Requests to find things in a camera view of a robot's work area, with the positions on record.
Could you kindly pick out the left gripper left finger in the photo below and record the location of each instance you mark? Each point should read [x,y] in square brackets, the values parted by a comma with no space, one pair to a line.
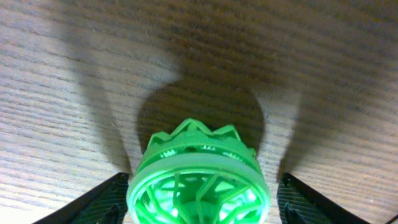
[105,203]

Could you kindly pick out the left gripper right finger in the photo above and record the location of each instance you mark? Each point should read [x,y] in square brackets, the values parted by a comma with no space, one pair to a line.
[299,203]

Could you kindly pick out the green lattice ball toy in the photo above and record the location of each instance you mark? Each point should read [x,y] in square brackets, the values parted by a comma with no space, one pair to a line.
[196,175]

